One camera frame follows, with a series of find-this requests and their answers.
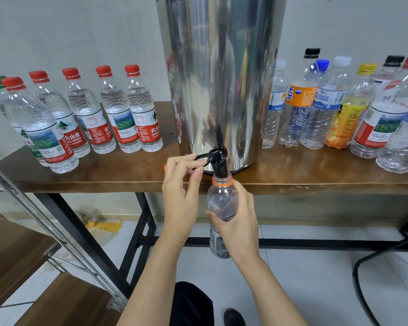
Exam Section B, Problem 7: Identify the person's right hand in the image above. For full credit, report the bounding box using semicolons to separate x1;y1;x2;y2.
205;180;261;265

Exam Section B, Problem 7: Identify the person's left hand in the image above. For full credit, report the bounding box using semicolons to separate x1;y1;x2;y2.
162;154;208;249

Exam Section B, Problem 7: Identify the green red label plastic bottle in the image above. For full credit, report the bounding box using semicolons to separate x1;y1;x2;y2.
95;65;141;153

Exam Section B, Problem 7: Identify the wooden metal shelf rack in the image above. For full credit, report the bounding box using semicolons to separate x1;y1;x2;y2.
0;154;130;326

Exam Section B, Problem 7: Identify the person's black shoe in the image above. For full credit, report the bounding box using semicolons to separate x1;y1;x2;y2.
223;307;246;326

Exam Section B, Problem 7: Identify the black metal table frame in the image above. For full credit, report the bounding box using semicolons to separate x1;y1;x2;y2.
34;192;408;296

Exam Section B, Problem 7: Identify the person's right forearm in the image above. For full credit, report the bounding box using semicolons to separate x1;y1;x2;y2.
238;258;310;326

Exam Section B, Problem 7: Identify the stainless steel water dispenser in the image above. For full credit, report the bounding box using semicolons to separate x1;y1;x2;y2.
156;0;288;177

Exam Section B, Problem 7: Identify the orange cap clear plastic bottle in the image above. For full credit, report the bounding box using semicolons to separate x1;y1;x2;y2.
207;174;239;259

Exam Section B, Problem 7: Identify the person's black trouser leg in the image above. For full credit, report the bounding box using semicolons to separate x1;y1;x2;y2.
169;282;215;326

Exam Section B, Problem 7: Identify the person's left forearm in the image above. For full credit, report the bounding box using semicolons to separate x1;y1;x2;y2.
116;237;194;326

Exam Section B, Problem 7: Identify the cluster of plastic bottles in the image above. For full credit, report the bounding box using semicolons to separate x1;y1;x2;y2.
262;48;408;174

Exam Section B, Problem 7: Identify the wooden stool with black frame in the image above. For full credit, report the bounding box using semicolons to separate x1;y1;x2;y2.
352;214;408;326

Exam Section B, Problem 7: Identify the green label plastic water bottle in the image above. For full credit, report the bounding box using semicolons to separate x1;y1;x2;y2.
0;75;49;167

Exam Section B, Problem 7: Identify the yellow debris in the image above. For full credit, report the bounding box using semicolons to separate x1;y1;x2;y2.
82;215;123;234

